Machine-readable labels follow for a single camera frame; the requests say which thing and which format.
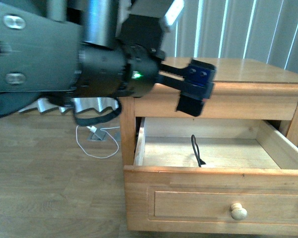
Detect closed metal floor plate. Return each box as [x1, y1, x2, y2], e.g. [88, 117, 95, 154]
[114, 132, 121, 141]

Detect white floor cable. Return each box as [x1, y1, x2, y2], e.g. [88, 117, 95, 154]
[75, 124, 121, 159]

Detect black robot wrist cable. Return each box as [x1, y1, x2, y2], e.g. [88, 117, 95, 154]
[71, 95, 122, 126]

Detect black charger cable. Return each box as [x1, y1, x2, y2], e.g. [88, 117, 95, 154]
[190, 134, 207, 168]

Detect white floor charger plug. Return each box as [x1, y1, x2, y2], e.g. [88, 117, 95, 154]
[87, 126, 97, 133]

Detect open metal floor socket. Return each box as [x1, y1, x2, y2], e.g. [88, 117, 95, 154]
[87, 130, 107, 141]

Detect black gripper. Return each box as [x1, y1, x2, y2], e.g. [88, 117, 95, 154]
[74, 44, 217, 117]

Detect wooden nightstand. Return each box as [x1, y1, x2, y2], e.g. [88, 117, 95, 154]
[120, 59, 298, 165]

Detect wooden drawer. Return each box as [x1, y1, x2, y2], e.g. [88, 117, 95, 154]
[124, 118, 298, 236]

